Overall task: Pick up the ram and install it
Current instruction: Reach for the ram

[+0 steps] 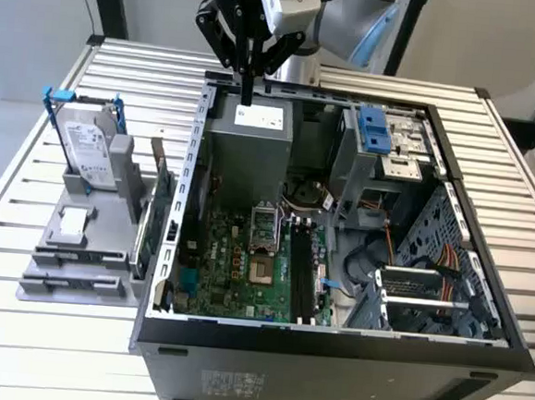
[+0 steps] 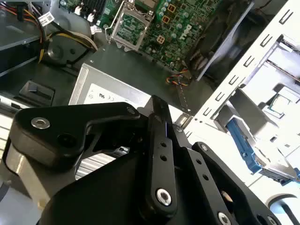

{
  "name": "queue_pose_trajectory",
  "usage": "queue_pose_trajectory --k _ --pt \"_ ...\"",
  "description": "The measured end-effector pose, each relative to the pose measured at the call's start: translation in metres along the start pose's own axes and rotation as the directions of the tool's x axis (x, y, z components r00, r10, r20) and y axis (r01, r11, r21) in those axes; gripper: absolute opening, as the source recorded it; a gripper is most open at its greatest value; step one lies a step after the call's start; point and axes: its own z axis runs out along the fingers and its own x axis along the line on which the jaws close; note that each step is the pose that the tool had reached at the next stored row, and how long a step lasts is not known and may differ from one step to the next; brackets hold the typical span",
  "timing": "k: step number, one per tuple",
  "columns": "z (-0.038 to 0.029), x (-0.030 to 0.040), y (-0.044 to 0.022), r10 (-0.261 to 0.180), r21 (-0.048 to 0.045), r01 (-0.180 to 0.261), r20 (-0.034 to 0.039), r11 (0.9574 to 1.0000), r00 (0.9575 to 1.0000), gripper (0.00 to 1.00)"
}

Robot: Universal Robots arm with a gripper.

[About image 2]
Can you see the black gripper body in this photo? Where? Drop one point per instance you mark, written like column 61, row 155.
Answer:
column 105, row 199

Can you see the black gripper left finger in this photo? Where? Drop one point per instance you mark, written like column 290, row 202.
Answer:
column 70, row 117

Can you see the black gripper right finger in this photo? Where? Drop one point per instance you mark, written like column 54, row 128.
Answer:
column 204, row 168

